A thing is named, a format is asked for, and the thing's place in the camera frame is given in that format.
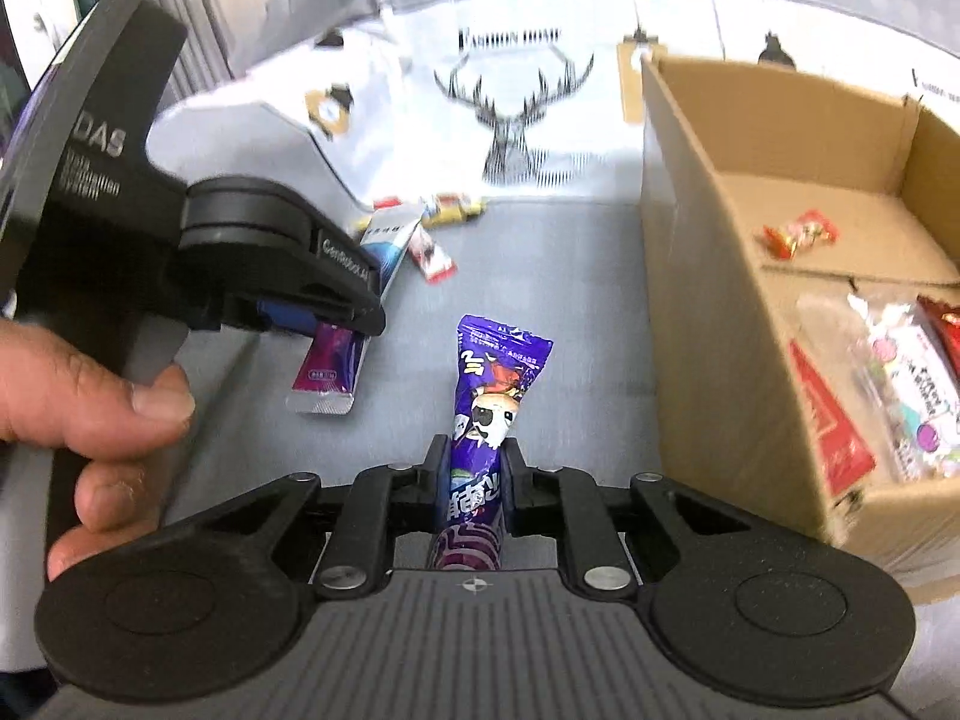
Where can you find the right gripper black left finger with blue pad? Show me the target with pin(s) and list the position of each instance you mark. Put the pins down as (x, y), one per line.
(365, 518)

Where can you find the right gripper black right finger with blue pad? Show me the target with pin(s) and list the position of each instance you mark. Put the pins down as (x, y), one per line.
(568, 506)

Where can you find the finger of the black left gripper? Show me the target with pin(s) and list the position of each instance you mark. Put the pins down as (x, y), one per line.
(255, 255)

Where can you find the purple silver packet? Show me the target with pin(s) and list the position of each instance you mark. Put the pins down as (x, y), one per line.
(326, 381)

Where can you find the blue white snack packet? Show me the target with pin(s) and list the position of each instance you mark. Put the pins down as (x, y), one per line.
(386, 238)

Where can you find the purple cartoon snack packet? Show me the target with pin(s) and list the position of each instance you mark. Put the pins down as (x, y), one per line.
(496, 366)

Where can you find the red white stick sachet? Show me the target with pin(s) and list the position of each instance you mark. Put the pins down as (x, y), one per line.
(432, 261)

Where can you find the yellow orange candy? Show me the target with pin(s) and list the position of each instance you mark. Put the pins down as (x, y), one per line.
(450, 209)

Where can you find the red coffee drink pouch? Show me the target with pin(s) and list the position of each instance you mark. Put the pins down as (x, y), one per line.
(846, 459)

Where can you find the clear pastel candy bag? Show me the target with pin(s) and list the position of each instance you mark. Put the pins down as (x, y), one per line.
(882, 360)

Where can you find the red clear candy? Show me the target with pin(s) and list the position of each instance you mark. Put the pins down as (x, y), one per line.
(789, 239)

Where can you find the person's left hand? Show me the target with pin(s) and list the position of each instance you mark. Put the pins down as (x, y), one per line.
(55, 397)

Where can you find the grey deer print sofa cover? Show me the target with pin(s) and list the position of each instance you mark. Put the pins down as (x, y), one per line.
(559, 250)

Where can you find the grey curtain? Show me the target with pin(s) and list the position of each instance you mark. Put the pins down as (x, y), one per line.
(203, 62)

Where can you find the brown cardboard box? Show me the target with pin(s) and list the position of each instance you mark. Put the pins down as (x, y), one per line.
(730, 148)

